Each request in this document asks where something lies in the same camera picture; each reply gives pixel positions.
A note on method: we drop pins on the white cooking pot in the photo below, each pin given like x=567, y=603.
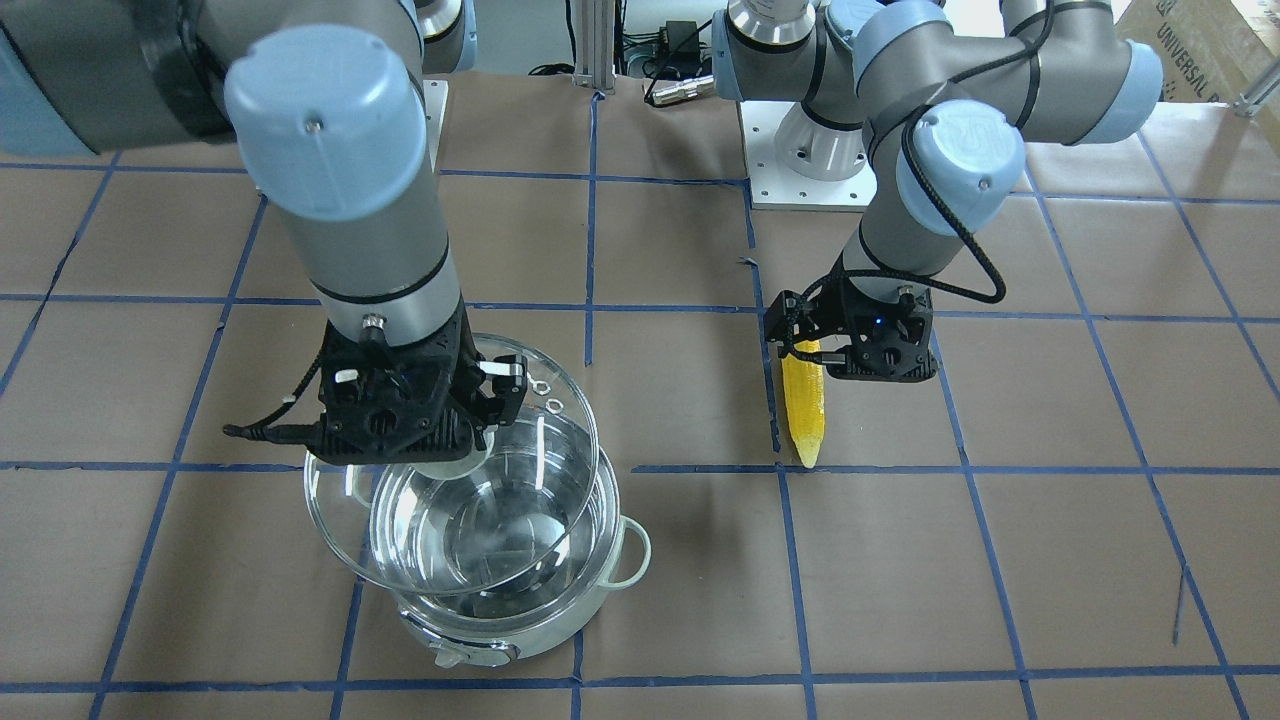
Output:
x=493, y=628

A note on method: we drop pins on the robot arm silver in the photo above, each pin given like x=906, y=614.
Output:
x=942, y=122
x=326, y=102

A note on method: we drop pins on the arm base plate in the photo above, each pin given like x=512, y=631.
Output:
x=796, y=164
x=435, y=93

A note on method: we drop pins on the glass pot lid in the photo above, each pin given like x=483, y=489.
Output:
x=450, y=470

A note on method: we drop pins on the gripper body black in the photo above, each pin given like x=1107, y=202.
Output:
x=465, y=352
x=833, y=316

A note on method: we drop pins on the yellow corn cob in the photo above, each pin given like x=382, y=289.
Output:
x=804, y=397

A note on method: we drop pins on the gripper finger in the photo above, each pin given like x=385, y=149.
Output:
x=509, y=378

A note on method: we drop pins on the cardboard box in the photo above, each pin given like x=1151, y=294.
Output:
x=1211, y=50

